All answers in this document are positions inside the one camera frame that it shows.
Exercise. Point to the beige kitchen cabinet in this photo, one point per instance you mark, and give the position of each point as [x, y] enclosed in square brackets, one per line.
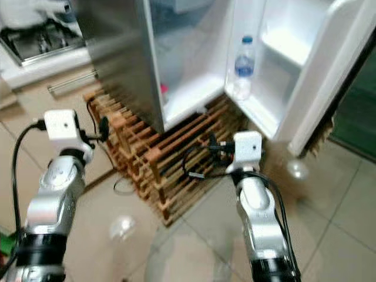
[35, 111]

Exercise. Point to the steel gas stove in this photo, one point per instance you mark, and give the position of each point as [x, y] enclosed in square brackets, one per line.
[41, 44]

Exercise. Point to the wooden slat rack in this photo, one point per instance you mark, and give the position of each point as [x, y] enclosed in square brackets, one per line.
[164, 164]

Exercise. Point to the white fridge door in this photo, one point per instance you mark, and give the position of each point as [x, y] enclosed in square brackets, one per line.
[317, 82]

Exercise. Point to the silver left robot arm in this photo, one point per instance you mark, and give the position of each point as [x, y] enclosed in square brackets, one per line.
[53, 200]

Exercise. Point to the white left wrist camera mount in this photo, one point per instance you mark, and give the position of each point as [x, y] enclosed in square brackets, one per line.
[61, 126]

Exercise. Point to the green flat item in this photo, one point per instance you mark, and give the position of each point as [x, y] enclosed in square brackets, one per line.
[7, 244]

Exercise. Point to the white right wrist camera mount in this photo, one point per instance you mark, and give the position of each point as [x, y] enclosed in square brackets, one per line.
[248, 148]

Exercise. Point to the white pot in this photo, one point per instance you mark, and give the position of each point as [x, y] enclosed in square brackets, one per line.
[29, 12]

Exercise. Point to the dark green door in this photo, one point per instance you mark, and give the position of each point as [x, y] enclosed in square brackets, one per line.
[358, 111]

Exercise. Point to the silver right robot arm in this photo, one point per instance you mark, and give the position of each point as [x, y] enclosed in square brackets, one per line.
[261, 217]

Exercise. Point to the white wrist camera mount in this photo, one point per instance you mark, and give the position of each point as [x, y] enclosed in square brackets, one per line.
[61, 126]
[248, 148]

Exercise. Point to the clear water bottle blue cap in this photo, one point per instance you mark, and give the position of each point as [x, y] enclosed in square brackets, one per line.
[244, 70]

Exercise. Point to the silver fridge body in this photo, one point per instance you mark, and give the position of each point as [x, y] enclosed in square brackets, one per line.
[123, 64]

